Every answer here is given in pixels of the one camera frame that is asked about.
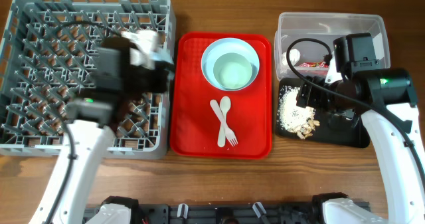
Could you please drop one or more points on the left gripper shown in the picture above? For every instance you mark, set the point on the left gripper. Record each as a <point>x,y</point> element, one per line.
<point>162,71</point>

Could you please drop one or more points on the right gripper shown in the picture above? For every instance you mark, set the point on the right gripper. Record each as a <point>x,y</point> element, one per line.
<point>309,96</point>

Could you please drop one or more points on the food scraps rice and nuts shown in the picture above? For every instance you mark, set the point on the food scraps rice and nuts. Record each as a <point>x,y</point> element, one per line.
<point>294,119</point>

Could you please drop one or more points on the red snack wrapper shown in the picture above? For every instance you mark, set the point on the red snack wrapper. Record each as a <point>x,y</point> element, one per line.
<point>320,64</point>

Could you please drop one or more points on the white napkin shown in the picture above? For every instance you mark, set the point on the white napkin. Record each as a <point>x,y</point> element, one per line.
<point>294,57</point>

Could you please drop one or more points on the light green bowl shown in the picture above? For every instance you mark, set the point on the light green bowl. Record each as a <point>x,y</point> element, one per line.
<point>232,71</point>

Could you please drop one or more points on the white plastic spoon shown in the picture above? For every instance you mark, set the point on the white plastic spoon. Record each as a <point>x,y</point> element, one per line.
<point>225,105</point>

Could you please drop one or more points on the white plastic fork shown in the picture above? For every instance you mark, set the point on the white plastic fork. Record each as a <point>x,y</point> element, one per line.
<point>230,135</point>

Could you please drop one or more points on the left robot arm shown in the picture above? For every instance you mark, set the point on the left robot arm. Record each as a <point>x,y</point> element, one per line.
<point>89,125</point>

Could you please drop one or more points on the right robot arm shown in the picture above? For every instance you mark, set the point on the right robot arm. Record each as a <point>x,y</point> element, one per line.
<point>386,102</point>

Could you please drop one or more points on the grey dishwasher rack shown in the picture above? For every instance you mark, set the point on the grey dishwasher rack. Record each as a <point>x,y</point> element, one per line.
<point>48,52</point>

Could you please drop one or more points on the clear plastic bin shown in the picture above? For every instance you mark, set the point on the clear plastic bin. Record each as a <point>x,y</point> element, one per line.
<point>325,27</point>

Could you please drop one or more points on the black tray bin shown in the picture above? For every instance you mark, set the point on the black tray bin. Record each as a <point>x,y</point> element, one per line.
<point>333,129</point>

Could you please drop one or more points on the red serving tray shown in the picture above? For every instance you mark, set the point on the red serving tray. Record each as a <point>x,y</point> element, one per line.
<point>194,125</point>

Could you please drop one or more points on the light blue plate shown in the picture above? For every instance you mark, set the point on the light blue plate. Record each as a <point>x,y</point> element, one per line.
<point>221,47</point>

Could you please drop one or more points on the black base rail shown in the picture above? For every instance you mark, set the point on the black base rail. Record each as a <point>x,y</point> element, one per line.
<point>296,212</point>

